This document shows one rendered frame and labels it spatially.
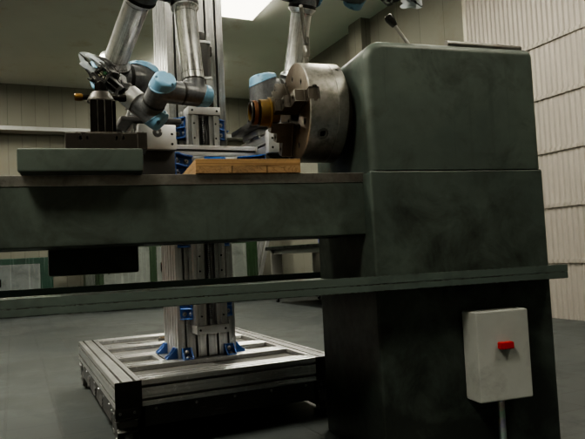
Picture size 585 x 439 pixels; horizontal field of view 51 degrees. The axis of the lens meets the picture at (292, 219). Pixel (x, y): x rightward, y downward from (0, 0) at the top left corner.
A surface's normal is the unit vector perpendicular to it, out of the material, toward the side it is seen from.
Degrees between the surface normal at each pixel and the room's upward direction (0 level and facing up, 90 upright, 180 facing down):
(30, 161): 90
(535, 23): 90
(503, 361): 90
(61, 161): 90
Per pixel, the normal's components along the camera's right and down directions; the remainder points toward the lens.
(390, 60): 0.29, -0.07
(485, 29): -0.91, 0.02
